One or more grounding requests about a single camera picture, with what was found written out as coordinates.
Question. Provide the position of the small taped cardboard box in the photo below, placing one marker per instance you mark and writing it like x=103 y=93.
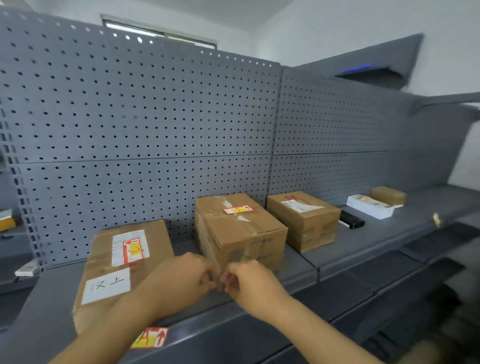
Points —
x=388 y=195

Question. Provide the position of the person's right hand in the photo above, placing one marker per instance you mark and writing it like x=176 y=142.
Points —
x=258 y=288

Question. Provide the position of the large cardboard box blue print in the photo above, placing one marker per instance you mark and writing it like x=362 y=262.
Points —
x=240 y=236

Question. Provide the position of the cardboard box handwritten white sticker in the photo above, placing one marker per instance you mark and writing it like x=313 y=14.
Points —
x=157 y=240

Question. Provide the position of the slim black box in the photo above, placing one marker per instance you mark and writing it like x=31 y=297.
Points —
x=352 y=220

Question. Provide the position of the person's left forearm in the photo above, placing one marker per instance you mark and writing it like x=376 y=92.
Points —
x=112 y=337

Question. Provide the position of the cardboard box red print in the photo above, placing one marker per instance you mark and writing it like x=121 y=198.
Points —
x=311 y=228

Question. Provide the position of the person's right forearm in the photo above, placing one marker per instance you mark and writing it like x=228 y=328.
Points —
x=322 y=337

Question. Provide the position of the person's left hand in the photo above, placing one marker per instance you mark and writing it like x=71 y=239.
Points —
x=187 y=281

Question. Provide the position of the gray metal shelf board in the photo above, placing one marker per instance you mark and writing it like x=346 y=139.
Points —
x=375 y=52

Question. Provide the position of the long white box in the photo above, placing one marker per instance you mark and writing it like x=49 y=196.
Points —
x=371 y=210

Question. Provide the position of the small yellow white box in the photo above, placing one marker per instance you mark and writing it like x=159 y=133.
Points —
x=6 y=223

